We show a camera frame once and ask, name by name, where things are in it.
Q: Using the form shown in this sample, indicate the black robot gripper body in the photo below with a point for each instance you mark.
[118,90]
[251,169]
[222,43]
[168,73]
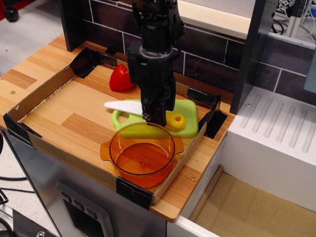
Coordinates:
[151,72]

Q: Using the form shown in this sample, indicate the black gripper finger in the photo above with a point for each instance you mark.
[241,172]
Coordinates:
[156,112]
[169,95]

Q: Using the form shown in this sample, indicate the white yellow toy knife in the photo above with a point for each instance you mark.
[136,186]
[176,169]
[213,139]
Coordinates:
[132,108]

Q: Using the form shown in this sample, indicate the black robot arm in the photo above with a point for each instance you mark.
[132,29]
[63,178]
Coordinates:
[159,23]

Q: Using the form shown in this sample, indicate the green plastic cutting board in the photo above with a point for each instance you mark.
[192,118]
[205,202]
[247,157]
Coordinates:
[185,107]

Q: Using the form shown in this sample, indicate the cardboard fence with black tape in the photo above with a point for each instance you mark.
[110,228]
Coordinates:
[54,102]

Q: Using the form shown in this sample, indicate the red toy strawberry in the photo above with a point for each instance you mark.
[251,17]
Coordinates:
[120,79]

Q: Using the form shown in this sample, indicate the orange transparent plastic pot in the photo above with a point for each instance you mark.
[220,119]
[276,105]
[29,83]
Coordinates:
[143,153]

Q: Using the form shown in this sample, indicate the white toy sink drainboard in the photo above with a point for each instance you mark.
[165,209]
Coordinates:
[271,145]

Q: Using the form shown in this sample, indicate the grey toy oven front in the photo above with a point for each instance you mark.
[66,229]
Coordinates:
[77,203]

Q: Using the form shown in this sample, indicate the black caster wheel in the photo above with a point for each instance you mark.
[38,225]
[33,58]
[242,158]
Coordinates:
[11,14]

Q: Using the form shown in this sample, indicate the dark grey vertical post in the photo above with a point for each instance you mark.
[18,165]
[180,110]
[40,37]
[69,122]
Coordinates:
[260,26]

